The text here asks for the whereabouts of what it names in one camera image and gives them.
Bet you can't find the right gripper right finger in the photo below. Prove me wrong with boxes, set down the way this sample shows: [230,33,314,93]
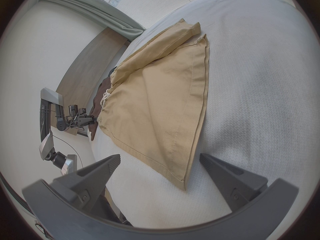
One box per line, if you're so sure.
[199,153,269,211]

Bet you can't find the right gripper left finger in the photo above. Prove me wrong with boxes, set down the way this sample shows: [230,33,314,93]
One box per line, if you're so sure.
[52,154,121,212]

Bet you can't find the tan shorts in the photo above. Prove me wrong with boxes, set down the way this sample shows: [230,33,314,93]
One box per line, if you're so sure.
[96,18,210,191]

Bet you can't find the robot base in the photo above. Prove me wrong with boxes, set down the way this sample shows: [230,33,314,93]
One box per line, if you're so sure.
[60,154,78,177]

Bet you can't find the bed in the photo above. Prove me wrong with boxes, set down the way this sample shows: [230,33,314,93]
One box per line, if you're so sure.
[55,0,319,229]

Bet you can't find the brown garment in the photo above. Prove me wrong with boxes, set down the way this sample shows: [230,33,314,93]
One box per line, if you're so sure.
[90,78,118,141]

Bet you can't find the grey-green curtain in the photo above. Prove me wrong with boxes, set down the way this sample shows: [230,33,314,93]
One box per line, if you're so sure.
[40,0,147,41]

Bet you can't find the black cable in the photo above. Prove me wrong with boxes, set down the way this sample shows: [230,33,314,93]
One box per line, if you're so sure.
[52,135,84,170]

